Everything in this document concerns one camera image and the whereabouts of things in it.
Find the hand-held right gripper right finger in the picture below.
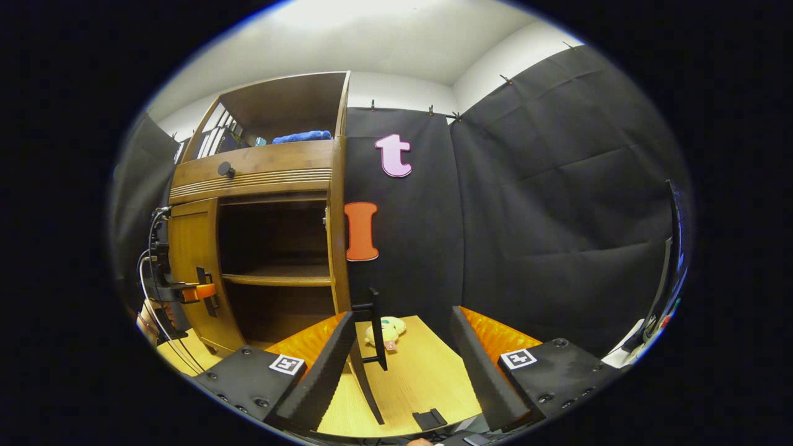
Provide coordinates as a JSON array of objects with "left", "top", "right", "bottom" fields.
[{"left": 450, "top": 305, "right": 623, "bottom": 433}]

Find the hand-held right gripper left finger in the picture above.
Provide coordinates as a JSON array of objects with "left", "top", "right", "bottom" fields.
[{"left": 192, "top": 311, "right": 359, "bottom": 434}]

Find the wooden double-door shoe cabinet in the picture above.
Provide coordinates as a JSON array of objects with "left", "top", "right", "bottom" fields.
[{"left": 167, "top": 71, "right": 353, "bottom": 360}]

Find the yellow plush toy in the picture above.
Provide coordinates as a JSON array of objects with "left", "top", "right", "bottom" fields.
[{"left": 364, "top": 316, "right": 407, "bottom": 352}]

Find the small black holder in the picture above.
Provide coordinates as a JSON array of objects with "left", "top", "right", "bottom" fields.
[{"left": 412, "top": 408, "right": 448, "bottom": 431}]

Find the blue folded towel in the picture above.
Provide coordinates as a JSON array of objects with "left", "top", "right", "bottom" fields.
[{"left": 271, "top": 129, "right": 333, "bottom": 145}]

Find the black backdrop cloth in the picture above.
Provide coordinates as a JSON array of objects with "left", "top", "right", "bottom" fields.
[{"left": 112, "top": 45, "right": 691, "bottom": 360}]

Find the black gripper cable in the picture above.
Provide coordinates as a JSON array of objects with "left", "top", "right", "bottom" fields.
[{"left": 136, "top": 209, "right": 208, "bottom": 375}]

